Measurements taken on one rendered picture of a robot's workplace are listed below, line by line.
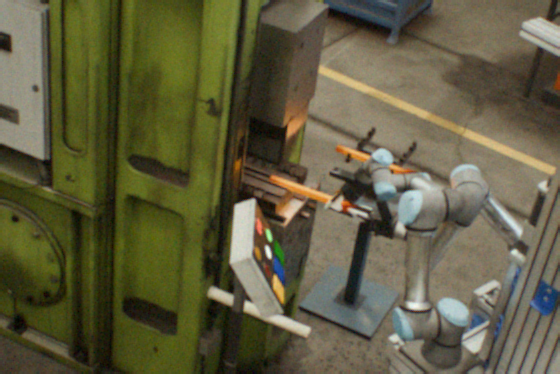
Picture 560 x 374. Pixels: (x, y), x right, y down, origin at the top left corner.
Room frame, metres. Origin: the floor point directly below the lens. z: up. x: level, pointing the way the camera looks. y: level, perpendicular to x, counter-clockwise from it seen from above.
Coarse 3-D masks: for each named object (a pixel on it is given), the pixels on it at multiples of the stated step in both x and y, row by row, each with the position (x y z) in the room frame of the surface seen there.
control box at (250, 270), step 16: (240, 208) 2.78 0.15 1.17; (256, 208) 2.79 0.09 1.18; (240, 224) 2.69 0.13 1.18; (256, 224) 2.69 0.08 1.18; (240, 240) 2.59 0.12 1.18; (256, 240) 2.61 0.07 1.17; (272, 240) 2.77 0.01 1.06; (240, 256) 2.50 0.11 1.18; (256, 256) 2.53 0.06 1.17; (272, 256) 2.69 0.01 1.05; (240, 272) 2.48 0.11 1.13; (256, 272) 2.49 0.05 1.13; (272, 272) 2.60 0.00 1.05; (256, 288) 2.49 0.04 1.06; (272, 288) 2.52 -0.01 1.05; (256, 304) 2.49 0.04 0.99; (272, 304) 2.49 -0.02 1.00
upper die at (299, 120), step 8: (304, 112) 3.26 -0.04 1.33; (256, 120) 3.16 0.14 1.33; (296, 120) 3.19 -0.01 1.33; (304, 120) 3.28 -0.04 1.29; (256, 128) 3.16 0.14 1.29; (264, 128) 3.15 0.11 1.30; (272, 128) 3.14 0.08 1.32; (280, 128) 3.13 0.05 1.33; (288, 128) 3.12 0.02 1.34; (296, 128) 3.20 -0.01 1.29; (264, 136) 3.15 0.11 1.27; (272, 136) 3.14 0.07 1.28; (280, 136) 3.12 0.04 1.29; (288, 136) 3.13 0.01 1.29
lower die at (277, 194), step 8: (248, 160) 3.38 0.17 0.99; (256, 168) 3.32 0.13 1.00; (264, 168) 3.34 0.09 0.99; (248, 176) 3.26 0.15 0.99; (256, 176) 3.26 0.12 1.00; (280, 176) 3.30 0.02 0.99; (288, 176) 3.31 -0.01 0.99; (248, 184) 3.21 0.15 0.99; (256, 184) 3.22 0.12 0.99; (264, 184) 3.22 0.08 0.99; (272, 184) 3.23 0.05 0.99; (240, 192) 3.17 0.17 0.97; (248, 192) 3.17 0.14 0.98; (256, 192) 3.17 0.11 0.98; (272, 192) 3.18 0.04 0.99; (280, 192) 3.18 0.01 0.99; (288, 192) 3.22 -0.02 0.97; (256, 200) 3.15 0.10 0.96; (264, 200) 3.13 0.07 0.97; (272, 200) 3.13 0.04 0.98; (280, 200) 3.15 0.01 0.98; (288, 200) 3.23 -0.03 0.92; (272, 208) 3.12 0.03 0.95; (280, 208) 3.16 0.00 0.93
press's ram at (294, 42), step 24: (288, 0) 3.34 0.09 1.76; (264, 24) 3.11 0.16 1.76; (288, 24) 3.13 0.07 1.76; (312, 24) 3.21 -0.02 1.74; (264, 48) 3.11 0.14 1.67; (288, 48) 3.08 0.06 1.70; (312, 48) 3.24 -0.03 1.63; (264, 72) 3.10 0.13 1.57; (288, 72) 3.07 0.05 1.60; (312, 72) 3.29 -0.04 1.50; (264, 96) 3.10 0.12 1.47; (288, 96) 3.08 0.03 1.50; (312, 96) 3.32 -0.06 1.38; (264, 120) 3.10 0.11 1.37; (288, 120) 3.11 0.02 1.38
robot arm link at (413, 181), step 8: (408, 176) 3.04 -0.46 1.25; (416, 176) 3.02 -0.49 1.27; (424, 176) 3.06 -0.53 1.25; (408, 184) 3.01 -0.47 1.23; (416, 184) 2.96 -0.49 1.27; (424, 184) 2.92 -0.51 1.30; (432, 184) 2.89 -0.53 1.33; (448, 192) 2.70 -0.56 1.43; (456, 192) 2.73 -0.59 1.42; (456, 200) 2.68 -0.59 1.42; (464, 200) 2.74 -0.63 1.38; (456, 208) 2.66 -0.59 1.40; (448, 216) 2.64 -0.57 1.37; (456, 216) 2.66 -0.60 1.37
